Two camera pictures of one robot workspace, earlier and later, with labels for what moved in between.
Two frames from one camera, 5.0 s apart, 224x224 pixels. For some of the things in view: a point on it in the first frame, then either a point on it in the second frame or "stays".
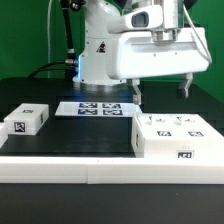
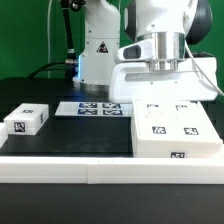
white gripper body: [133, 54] to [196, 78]
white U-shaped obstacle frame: [107, 170] stays
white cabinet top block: [27, 119] stays
